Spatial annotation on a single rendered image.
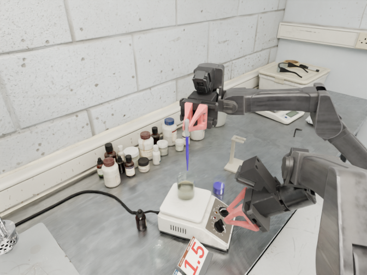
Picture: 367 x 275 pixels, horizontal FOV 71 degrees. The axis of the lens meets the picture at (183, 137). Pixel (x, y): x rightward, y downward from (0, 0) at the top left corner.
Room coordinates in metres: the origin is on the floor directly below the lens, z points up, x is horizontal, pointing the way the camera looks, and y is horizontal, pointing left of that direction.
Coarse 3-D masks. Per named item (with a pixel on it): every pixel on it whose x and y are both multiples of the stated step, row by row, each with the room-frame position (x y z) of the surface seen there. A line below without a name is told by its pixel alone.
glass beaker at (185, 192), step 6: (180, 174) 0.55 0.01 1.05; (186, 174) 0.56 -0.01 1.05; (192, 174) 0.55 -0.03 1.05; (180, 180) 0.55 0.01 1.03; (186, 180) 0.56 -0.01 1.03; (192, 180) 0.55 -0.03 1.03; (180, 186) 0.52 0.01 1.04; (186, 186) 0.51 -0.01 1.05; (192, 186) 0.52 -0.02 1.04; (180, 192) 0.52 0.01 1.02; (186, 192) 0.51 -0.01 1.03; (192, 192) 0.52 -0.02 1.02; (180, 198) 0.52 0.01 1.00; (186, 198) 0.51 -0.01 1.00; (192, 198) 0.52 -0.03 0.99
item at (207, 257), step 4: (192, 236) 0.44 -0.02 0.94; (188, 244) 0.41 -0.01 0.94; (184, 252) 0.39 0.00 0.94; (208, 252) 0.41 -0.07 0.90; (204, 256) 0.40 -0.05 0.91; (208, 256) 0.40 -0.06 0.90; (180, 260) 0.37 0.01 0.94; (204, 260) 0.39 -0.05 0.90; (208, 260) 0.39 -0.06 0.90; (200, 264) 0.38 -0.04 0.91; (204, 264) 0.38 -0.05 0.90; (208, 264) 0.38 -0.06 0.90; (200, 268) 0.37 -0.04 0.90; (204, 268) 0.37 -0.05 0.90; (200, 272) 0.36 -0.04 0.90; (204, 272) 0.36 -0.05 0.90
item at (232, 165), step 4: (236, 136) 0.80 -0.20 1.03; (232, 140) 0.79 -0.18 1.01; (236, 140) 0.77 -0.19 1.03; (240, 140) 0.77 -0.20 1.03; (244, 140) 0.78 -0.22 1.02; (232, 144) 0.79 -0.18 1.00; (232, 148) 0.79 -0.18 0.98; (232, 152) 0.79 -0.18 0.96; (232, 156) 0.79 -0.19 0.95; (232, 160) 0.79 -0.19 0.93; (236, 160) 0.81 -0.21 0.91; (240, 160) 0.81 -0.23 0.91; (228, 164) 0.79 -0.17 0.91; (232, 164) 0.79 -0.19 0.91; (236, 164) 0.79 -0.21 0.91; (240, 164) 0.79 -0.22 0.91; (224, 168) 0.77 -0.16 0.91; (228, 168) 0.76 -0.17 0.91; (232, 168) 0.76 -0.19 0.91; (236, 168) 0.76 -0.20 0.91
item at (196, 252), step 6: (192, 246) 0.41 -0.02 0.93; (198, 246) 0.42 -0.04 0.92; (192, 252) 0.40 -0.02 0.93; (198, 252) 0.40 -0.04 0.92; (204, 252) 0.41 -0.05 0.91; (186, 258) 0.38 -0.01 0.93; (192, 258) 0.38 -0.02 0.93; (198, 258) 0.39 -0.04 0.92; (186, 264) 0.36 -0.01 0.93; (192, 264) 0.37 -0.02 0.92; (198, 264) 0.38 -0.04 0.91; (186, 270) 0.35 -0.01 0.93; (192, 270) 0.36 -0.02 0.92
